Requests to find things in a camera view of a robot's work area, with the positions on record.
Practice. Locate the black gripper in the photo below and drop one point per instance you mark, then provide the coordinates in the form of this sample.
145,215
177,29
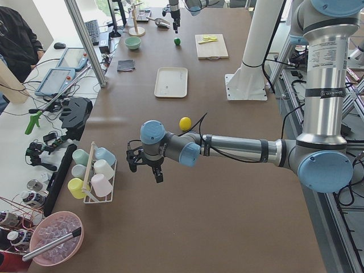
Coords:
173,11
151,166

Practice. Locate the green lime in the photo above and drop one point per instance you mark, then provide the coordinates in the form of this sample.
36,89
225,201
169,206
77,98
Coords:
177,41

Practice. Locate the yellow lemon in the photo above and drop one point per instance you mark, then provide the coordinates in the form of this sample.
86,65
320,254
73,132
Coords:
185,124

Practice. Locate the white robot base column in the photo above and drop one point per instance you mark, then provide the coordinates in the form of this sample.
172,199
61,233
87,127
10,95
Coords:
247,83

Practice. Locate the white rabbit tray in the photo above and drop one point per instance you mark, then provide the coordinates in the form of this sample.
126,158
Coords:
171,82

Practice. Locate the metal scoop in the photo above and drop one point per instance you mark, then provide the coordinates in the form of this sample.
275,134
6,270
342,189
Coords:
160,22

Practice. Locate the lemon slices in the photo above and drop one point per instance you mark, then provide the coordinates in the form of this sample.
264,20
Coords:
209,38

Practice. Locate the yellow plastic knife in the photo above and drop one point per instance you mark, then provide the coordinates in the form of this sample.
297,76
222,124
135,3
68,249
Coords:
207,41

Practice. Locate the wooden cutting board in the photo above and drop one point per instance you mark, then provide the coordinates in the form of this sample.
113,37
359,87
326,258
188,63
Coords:
211,51

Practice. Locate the mint green bowl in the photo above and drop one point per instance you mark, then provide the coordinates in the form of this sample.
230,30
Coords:
133,42

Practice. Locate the pink plastic cup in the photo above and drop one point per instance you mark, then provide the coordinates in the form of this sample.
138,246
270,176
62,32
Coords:
101,185

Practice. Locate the white plastic cup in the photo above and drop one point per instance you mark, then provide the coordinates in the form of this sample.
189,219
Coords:
102,166

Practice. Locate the white cup rack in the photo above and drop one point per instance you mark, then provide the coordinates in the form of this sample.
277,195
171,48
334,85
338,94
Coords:
91,197

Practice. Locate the blue plastic cup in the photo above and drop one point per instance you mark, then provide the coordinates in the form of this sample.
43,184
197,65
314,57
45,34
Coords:
102,153

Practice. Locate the grey folded cloth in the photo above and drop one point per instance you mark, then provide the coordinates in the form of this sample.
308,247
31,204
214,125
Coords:
125,65

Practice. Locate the green plastic cup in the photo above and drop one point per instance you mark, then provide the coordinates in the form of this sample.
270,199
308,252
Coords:
81,157

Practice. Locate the grey plastic cup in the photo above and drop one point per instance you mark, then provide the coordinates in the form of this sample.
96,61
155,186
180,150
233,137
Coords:
78,171

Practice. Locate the black keyboard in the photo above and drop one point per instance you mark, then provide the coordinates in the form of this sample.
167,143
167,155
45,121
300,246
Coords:
93,30

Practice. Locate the yellow plastic cup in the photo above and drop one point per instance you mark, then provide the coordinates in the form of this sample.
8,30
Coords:
75,188

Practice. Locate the blue teach pendant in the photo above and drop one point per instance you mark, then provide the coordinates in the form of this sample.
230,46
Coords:
73,58
55,81

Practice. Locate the metal tongs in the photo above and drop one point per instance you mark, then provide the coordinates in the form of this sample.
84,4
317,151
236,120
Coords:
77,232

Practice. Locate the pink bowl of ice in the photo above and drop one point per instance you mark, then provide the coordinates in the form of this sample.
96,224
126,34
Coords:
52,228

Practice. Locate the black computer mouse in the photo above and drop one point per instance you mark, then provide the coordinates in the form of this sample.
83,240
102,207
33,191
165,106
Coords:
59,45

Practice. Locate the person in black jacket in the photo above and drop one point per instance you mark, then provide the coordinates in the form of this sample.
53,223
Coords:
20,47

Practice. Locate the black plastic bracket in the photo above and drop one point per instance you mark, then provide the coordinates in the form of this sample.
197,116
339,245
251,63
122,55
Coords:
74,115

